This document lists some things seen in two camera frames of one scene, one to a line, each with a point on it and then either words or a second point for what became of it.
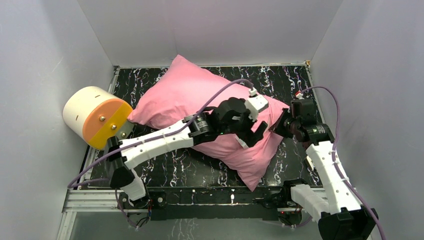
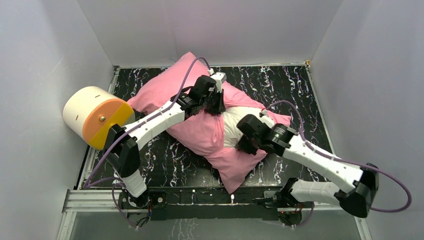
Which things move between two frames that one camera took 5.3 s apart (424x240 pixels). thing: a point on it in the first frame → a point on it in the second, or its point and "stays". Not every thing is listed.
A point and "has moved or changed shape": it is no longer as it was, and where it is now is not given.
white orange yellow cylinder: (96, 114) stays
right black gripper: (276, 128) → (242, 145)
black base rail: (216, 203) stays
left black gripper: (247, 126) → (216, 101)
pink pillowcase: (187, 89) has moved or changed shape
